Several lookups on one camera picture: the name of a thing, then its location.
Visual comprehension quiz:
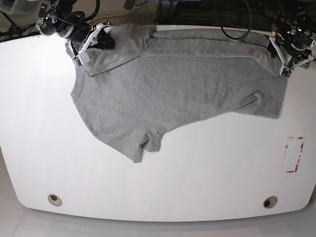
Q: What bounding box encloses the table grommet hole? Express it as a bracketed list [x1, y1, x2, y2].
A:
[48, 194, 62, 207]
[263, 196, 278, 209]

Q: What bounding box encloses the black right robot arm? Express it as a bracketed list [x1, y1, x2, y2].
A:
[36, 0, 115, 66]

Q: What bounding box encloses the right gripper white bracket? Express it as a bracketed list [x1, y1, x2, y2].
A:
[65, 23, 115, 59]

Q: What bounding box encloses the red tape rectangle marking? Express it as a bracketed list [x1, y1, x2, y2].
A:
[282, 136, 304, 173]

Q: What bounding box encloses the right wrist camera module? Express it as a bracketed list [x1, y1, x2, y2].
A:
[74, 52, 90, 67]

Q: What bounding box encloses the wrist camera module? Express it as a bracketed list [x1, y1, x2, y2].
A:
[279, 66, 293, 78]
[74, 52, 90, 67]

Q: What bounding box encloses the grey T-shirt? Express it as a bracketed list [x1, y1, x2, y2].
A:
[71, 24, 287, 163]

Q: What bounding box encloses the right table grommet hole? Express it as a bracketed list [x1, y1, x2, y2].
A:
[263, 196, 278, 209]

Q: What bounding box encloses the yellow cable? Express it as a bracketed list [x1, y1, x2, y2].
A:
[87, 11, 129, 25]

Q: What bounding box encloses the left table grommet hole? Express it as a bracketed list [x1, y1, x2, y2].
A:
[48, 194, 62, 207]

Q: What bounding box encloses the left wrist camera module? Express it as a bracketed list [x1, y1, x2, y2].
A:
[279, 66, 293, 78]

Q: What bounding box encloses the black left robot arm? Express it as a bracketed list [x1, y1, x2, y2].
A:
[266, 0, 316, 78]

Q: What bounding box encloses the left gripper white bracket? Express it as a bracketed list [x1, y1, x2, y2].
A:
[264, 32, 316, 71]

